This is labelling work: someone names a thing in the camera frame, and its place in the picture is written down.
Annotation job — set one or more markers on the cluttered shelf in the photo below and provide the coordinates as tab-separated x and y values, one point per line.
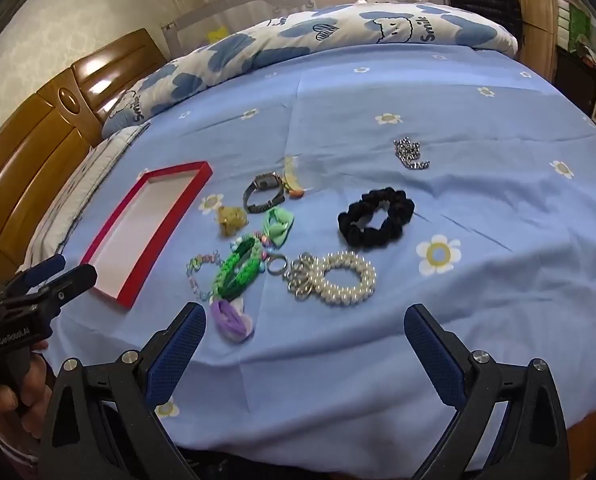
583	50

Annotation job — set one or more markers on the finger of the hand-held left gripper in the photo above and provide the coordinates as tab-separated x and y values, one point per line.
72	281
47	266

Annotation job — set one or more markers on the clear hair comb orange trim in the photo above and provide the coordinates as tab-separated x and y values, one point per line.
293	180

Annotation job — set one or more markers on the red shallow box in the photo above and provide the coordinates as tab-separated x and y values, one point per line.
142	225

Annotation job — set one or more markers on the yellow hair claw clip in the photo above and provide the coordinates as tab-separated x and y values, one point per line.
231	219

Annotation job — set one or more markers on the person's left hand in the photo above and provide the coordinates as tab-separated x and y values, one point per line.
38	390

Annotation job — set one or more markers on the grey pillow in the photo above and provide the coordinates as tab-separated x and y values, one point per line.
87	175

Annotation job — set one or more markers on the yellow toy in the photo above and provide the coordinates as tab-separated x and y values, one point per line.
217	34

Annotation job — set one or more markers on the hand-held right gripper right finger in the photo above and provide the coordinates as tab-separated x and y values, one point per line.
435	355

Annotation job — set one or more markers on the wooden wardrobe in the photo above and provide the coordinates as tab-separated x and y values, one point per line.
538	20

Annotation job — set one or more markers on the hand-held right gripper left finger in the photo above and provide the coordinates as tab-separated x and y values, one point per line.
177	350

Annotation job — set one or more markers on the metal band wristwatch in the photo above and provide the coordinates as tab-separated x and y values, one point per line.
267	180

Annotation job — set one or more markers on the blue heart-pattern pillow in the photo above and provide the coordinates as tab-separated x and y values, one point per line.
328	25

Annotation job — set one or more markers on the black scrunchie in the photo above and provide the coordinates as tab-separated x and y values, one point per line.
363	235

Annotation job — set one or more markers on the wooden headboard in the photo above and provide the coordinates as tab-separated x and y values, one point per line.
27	160

